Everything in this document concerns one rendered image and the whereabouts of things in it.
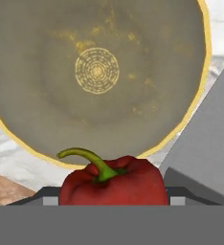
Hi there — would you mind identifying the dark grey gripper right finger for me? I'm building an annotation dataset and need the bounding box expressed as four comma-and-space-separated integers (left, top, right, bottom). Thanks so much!
165, 186, 221, 207

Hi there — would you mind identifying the grey sink basin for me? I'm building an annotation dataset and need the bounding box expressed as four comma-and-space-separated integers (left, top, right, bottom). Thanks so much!
158, 52, 224, 207

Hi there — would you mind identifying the grey bowl with yellow rim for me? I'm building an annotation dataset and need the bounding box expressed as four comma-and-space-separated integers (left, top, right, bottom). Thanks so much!
0, 0, 213, 170

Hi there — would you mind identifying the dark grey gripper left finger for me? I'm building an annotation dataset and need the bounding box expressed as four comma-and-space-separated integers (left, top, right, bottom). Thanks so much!
7, 187, 62, 207

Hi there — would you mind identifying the red bell pepper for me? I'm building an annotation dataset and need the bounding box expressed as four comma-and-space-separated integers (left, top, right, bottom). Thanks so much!
56, 147, 169, 207

